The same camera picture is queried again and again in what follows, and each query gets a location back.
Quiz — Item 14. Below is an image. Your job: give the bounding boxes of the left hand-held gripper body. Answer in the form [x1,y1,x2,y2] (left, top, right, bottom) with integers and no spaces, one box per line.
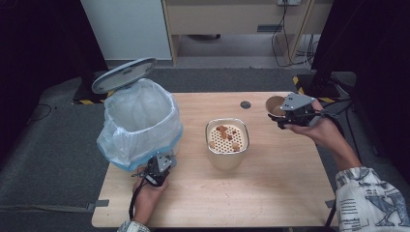
[141,154,173,188]

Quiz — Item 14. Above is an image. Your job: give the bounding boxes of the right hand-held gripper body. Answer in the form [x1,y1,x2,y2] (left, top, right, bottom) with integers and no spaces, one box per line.
[279,92,323,128]

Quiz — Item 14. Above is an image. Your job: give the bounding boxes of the brown paper cup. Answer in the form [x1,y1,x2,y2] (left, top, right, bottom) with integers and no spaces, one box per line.
[265,95,288,118]

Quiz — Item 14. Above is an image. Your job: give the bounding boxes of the large brown food scrap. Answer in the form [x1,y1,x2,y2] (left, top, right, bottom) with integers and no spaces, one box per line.
[216,125,229,140]

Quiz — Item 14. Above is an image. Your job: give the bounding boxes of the beige strainer container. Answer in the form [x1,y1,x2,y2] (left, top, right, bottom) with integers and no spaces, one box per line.
[205,117,250,172]

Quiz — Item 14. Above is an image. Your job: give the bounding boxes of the grey white pedal trash can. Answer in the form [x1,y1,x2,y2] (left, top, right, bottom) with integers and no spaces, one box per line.
[91,57,184,172]

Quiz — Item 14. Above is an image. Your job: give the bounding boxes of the person's left hand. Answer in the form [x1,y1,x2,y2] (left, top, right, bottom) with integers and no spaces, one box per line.
[132,165,170,224]

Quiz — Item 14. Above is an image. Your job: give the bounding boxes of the person's right hand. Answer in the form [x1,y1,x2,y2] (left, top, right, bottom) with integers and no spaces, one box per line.
[283,99,347,151]

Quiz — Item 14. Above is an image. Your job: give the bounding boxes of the stand base with hazard tape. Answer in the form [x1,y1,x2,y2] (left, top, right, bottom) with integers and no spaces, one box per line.
[72,75,121,105]
[292,72,342,104]

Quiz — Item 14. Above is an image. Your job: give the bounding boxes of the clear plastic bin liner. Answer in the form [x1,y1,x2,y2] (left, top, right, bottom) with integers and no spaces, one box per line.
[96,77,184,172]

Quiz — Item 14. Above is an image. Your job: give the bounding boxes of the black curtain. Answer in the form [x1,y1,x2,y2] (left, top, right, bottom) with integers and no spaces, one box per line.
[310,0,410,177]
[0,0,109,162]

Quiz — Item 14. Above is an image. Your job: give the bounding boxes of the dark round object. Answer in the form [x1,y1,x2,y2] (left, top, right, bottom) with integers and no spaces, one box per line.
[188,34,221,42]

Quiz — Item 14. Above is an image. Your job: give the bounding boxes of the white cabinet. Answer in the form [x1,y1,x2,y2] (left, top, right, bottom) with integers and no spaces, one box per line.
[80,0,172,61]

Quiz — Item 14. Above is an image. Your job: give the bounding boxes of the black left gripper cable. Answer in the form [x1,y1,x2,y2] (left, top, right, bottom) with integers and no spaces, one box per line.
[128,172,149,221]

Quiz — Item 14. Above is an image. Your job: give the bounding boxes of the thin black floor cable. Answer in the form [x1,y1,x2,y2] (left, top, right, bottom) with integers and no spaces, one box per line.
[345,105,366,168]

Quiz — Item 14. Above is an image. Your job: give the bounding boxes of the black hanging cables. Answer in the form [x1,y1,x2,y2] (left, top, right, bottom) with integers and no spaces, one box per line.
[271,3,312,69]

